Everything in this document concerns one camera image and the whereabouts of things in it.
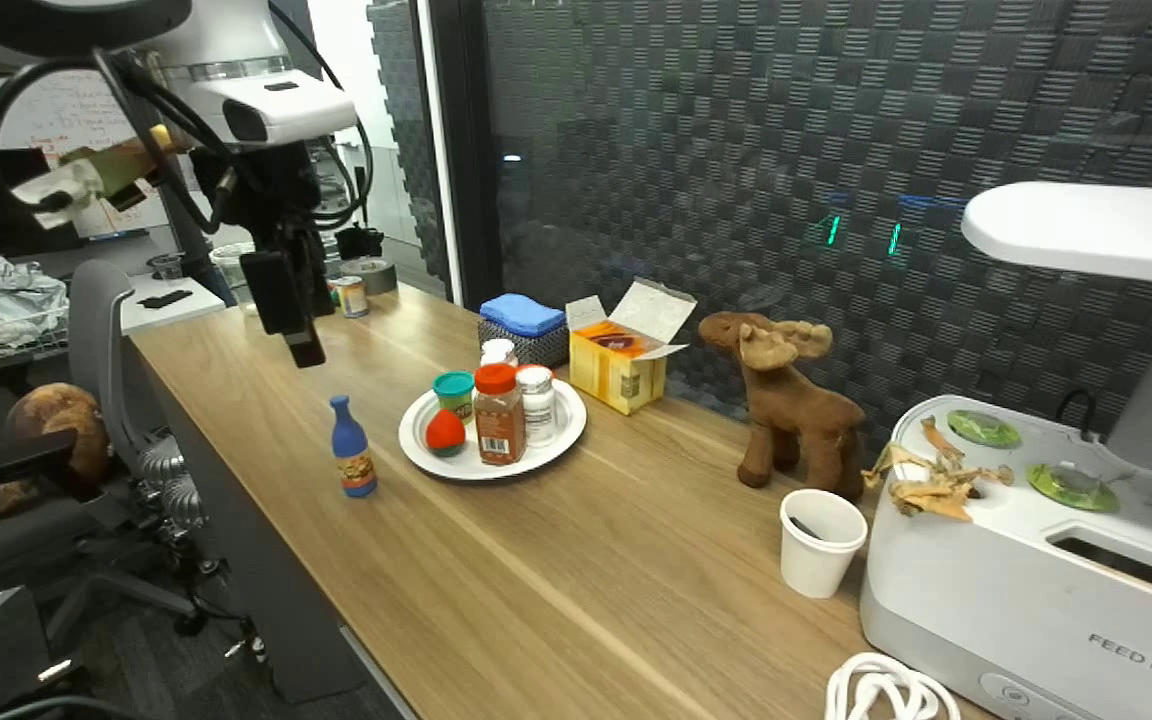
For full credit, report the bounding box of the white bottle green label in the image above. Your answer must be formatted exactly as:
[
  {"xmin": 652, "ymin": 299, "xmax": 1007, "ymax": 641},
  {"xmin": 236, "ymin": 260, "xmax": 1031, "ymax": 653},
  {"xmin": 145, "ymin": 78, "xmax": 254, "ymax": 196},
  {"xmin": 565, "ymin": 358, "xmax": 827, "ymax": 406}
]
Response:
[{"xmin": 481, "ymin": 334, "xmax": 521, "ymax": 369}]

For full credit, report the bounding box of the white paper plate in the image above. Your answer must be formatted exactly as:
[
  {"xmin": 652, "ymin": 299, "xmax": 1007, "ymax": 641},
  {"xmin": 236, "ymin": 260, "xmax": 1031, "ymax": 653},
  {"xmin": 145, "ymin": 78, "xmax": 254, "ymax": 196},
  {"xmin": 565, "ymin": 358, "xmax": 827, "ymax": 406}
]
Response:
[{"xmin": 398, "ymin": 381, "xmax": 589, "ymax": 485}]

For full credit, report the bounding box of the blue toy bottle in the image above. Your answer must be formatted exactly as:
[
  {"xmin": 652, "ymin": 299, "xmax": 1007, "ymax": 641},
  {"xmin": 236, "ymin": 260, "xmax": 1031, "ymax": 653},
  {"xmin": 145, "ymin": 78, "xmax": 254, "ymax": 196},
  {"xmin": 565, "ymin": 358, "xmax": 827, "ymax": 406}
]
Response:
[{"xmin": 333, "ymin": 395, "xmax": 378, "ymax": 498}]

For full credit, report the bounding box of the teal lid green jar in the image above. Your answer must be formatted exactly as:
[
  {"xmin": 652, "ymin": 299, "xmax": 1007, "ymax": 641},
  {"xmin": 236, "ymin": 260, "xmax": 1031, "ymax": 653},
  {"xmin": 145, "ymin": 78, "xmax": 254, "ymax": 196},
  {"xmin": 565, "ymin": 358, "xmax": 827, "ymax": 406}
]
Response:
[{"xmin": 432, "ymin": 369, "xmax": 473, "ymax": 416}]

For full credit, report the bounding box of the blue sponge on grey box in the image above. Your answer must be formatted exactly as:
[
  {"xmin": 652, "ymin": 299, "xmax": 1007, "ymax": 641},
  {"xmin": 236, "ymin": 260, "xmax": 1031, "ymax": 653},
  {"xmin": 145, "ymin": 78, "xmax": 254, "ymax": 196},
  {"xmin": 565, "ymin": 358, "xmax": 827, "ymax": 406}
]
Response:
[{"xmin": 481, "ymin": 291, "xmax": 568, "ymax": 369}]

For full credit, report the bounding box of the red strawberry toy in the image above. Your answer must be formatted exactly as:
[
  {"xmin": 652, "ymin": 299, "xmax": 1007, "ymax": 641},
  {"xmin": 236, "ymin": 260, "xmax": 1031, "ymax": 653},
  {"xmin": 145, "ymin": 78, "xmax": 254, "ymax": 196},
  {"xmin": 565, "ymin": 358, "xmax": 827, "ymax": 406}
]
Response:
[{"xmin": 423, "ymin": 406, "xmax": 465, "ymax": 457}]

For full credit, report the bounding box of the white rope coil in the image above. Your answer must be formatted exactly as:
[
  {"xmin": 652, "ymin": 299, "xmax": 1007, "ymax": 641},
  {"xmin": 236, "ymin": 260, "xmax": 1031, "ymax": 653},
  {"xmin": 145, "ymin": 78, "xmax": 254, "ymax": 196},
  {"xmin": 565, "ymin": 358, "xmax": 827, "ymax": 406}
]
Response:
[{"xmin": 819, "ymin": 647, "xmax": 965, "ymax": 720}]

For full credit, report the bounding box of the white pill bottle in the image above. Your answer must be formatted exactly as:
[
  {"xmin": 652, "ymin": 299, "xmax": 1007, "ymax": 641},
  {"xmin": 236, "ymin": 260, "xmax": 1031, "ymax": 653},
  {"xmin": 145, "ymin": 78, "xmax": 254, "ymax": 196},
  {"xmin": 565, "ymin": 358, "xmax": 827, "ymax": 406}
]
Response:
[{"xmin": 517, "ymin": 364, "xmax": 557, "ymax": 421}]

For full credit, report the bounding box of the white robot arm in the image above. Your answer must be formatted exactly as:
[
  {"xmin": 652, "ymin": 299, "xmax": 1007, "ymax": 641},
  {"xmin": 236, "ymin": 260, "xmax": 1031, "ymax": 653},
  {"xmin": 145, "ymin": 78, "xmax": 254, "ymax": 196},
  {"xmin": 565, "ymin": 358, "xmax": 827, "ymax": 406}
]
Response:
[{"xmin": 0, "ymin": 0, "xmax": 356, "ymax": 369}]

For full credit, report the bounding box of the orange lid spice jar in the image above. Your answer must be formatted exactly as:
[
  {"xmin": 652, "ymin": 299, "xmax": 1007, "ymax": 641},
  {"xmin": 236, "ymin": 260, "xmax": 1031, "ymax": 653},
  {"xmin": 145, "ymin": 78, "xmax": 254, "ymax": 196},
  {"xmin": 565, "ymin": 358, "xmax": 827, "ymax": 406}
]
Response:
[{"xmin": 475, "ymin": 364, "xmax": 524, "ymax": 463}]

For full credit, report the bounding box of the white appliance base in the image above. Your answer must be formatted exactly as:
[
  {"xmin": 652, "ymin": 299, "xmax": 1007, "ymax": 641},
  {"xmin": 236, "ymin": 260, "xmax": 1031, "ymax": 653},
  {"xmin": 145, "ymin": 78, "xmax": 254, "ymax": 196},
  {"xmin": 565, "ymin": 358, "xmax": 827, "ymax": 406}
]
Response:
[{"xmin": 859, "ymin": 395, "xmax": 1152, "ymax": 720}]

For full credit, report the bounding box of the brown moose plush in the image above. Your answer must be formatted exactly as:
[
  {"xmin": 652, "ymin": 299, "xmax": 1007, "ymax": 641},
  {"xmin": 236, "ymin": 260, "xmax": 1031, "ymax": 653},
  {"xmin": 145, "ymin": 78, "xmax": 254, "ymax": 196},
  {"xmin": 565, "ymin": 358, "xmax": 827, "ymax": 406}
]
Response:
[{"xmin": 699, "ymin": 310, "xmax": 863, "ymax": 498}]

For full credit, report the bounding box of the white paper cup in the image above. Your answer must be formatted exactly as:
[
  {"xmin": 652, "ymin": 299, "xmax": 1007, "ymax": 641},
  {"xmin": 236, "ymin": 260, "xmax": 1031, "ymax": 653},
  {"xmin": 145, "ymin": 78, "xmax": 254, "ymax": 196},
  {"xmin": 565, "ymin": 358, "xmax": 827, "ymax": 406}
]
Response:
[{"xmin": 779, "ymin": 488, "xmax": 869, "ymax": 601}]

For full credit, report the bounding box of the yellow cardboard box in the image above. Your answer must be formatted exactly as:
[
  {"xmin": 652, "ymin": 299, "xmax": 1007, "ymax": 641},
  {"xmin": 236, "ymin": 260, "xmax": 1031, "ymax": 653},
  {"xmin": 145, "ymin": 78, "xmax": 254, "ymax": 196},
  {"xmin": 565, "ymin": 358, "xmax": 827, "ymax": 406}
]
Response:
[{"xmin": 565, "ymin": 275, "xmax": 696, "ymax": 416}]

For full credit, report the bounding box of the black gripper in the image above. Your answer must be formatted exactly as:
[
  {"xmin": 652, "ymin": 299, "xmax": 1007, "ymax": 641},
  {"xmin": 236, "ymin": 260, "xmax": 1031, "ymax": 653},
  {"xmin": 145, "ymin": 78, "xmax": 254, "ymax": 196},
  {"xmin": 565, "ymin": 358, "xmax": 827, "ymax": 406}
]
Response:
[{"xmin": 218, "ymin": 145, "xmax": 333, "ymax": 369}]

